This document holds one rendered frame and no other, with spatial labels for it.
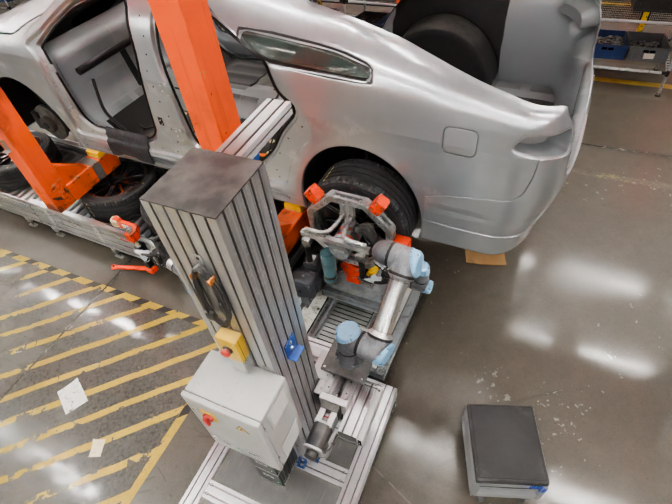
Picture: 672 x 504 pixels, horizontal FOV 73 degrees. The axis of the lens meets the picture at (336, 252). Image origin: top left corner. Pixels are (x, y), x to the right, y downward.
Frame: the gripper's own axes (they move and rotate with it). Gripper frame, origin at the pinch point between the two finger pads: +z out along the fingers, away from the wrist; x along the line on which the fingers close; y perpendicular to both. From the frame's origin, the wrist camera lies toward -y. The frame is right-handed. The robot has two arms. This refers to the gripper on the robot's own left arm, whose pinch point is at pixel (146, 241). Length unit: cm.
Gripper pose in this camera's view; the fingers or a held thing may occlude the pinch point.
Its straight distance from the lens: 245.3
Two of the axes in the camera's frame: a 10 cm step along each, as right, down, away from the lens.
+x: 6.2, -5.2, 5.9
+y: 0.1, 7.5, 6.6
